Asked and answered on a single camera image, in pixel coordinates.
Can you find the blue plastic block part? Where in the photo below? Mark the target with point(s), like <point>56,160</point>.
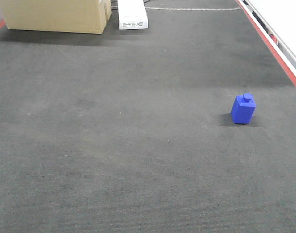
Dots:
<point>243,108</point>

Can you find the white long carton box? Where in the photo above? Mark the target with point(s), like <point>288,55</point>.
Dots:
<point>132,15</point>

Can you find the brown cardboard box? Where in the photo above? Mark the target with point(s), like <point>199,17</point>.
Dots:
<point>69,16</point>

